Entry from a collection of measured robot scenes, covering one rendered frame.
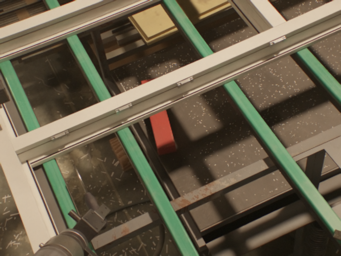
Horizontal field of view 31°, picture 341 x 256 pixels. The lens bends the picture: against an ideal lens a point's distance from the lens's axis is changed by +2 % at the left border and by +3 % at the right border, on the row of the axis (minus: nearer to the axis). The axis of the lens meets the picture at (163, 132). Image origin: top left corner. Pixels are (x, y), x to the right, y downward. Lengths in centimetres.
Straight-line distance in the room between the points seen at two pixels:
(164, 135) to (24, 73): 133
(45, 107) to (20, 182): 141
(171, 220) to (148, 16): 102
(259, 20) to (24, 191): 86
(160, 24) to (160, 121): 44
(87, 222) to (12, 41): 79
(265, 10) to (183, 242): 76
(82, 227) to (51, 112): 163
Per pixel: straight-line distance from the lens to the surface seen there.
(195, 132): 200
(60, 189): 162
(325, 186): 193
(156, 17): 230
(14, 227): 263
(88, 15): 197
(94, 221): 135
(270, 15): 185
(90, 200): 149
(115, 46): 271
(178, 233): 150
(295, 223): 186
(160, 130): 196
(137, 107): 168
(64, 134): 163
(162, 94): 169
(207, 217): 183
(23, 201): 154
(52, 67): 312
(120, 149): 265
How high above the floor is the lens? 220
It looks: 53 degrees down
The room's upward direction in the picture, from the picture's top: 10 degrees counter-clockwise
